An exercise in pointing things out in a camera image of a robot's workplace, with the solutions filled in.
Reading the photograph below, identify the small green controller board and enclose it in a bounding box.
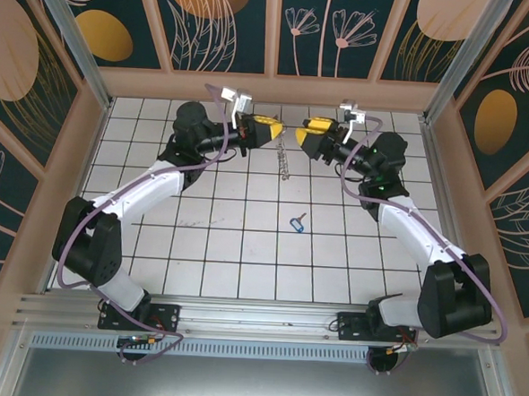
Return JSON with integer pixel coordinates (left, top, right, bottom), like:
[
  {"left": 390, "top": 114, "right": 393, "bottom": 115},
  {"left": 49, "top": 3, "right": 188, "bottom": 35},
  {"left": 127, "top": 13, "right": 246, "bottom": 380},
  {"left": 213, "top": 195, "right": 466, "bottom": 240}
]
[{"left": 117, "top": 333, "right": 159, "bottom": 350}]

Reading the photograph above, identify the aluminium corner post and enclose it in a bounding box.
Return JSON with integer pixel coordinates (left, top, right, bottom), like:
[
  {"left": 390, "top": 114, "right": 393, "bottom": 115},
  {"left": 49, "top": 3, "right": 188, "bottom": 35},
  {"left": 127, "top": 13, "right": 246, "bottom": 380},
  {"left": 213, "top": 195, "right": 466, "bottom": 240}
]
[
  {"left": 421, "top": 0, "right": 515, "bottom": 129},
  {"left": 19, "top": 0, "right": 121, "bottom": 112}
]

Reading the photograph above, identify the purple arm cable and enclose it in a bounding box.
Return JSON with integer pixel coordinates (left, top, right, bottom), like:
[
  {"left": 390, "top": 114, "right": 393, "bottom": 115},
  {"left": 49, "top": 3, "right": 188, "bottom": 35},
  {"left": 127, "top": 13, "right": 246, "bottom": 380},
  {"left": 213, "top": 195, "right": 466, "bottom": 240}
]
[
  {"left": 50, "top": 74, "right": 237, "bottom": 370},
  {"left": 328, "top": 114, "right": 521, "bottom": 383}
]

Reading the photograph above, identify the metal strap with key rings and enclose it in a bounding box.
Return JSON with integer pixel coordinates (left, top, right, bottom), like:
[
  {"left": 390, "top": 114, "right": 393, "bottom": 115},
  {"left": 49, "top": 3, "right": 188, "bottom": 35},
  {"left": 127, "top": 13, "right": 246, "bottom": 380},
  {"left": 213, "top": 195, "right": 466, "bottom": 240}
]
[{"left": 272, "top": 125, "right": 297, "bottom": 183}]

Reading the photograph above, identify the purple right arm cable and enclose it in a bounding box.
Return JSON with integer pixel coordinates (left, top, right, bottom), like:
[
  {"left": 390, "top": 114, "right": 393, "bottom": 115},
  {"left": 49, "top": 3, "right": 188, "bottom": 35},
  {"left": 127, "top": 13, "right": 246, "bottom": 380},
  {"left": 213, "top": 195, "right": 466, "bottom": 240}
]
[{"left": 328, "top": 114, "right": 521, "bottom": 383}]

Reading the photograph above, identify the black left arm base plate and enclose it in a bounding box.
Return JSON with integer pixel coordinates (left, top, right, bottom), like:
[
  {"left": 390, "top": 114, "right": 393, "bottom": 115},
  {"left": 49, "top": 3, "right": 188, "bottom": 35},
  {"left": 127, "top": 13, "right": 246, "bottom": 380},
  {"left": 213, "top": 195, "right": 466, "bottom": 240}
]
[{"left": 97, "top": 298, "right": 183, "bottom": 336}]

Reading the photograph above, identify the yellow wire connector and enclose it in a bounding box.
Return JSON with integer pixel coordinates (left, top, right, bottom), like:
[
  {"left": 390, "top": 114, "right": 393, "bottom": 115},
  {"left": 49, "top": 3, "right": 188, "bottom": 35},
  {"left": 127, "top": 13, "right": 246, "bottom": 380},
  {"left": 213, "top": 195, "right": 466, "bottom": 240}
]
[{"left": 386, "top": 341, "right": 418, "bottom": 357}]

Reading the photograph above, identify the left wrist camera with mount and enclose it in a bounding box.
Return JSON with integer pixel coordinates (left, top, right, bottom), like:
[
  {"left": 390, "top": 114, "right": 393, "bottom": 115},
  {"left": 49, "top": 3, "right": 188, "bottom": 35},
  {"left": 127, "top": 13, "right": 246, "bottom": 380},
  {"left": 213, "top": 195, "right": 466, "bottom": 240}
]
[{"left": 218, "top": 85, "right": 256, "bottom": 131}]

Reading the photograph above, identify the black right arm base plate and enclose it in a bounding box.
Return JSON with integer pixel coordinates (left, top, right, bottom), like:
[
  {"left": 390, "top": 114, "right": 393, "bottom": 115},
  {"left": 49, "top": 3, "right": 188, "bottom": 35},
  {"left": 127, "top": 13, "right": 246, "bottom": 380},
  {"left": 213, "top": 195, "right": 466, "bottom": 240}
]
[{"left": 334, "top": 309, "right": 420, "bottom": 349}]

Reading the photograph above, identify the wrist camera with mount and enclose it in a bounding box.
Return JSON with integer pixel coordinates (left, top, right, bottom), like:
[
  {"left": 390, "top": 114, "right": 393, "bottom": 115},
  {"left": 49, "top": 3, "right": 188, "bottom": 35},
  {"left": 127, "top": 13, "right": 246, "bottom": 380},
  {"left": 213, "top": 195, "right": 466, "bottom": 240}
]
[
  {"left": 218, "top": 85, "right": 256, "bottom": 131},
  {"left": 336, "top": 99, "right": 369, "bottom": 145}
]

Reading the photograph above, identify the long aluminium mounting rail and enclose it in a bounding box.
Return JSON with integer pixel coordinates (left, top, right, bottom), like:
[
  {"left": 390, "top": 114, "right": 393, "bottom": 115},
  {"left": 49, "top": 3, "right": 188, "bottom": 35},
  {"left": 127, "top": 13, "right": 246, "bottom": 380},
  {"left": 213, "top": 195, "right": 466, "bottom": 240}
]
[{"left": 12, "top": 283, "right": 508, "bottom": 358}]

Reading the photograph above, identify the aluminium side rail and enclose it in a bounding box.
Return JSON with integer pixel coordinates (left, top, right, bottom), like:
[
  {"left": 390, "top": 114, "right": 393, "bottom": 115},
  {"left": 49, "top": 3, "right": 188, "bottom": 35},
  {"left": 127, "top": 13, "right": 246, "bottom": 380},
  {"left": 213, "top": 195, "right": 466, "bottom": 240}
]
[{"left": 408, "top": 116, "right": 490, "bottom": 316}]

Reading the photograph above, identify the slotted grey cable duct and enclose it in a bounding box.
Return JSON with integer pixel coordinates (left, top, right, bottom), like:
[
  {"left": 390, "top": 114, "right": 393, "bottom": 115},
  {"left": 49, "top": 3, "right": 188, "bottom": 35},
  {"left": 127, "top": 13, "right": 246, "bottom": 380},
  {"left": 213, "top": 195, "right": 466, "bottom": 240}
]
[{"left": 28, "top": 330, "right": 373, "bottom": 368}]

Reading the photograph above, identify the key with blue tag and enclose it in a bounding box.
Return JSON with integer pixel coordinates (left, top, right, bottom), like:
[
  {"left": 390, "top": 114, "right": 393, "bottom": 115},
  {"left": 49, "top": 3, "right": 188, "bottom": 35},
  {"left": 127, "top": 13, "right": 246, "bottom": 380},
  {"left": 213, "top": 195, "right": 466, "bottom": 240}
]
[{"left": 288, "top": 211, "right": 308, "bottom": 234}]

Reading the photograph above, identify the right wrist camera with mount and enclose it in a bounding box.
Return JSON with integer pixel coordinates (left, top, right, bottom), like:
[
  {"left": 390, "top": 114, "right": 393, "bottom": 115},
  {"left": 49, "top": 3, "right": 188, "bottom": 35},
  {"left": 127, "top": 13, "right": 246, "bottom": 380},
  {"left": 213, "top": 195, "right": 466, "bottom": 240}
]
[{"left": 336, "top": 99, "right": 369, "bottom": 145}]

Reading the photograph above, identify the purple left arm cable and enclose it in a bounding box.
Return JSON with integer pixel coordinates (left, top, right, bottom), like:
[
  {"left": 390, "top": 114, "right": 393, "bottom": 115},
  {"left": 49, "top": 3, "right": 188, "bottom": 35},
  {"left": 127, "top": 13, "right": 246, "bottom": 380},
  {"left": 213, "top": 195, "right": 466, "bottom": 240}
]
[{"left": 50, "top": 74, "right": 237, "bottom": 370}]

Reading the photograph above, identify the grey metal sheet panel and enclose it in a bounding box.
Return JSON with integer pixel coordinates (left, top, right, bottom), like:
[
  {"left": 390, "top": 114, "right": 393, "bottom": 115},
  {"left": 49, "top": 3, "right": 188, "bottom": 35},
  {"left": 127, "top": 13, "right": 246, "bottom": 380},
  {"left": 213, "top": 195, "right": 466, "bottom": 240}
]
[{"left": 9, "top": 321, "right": 524, "bottom": 396}]

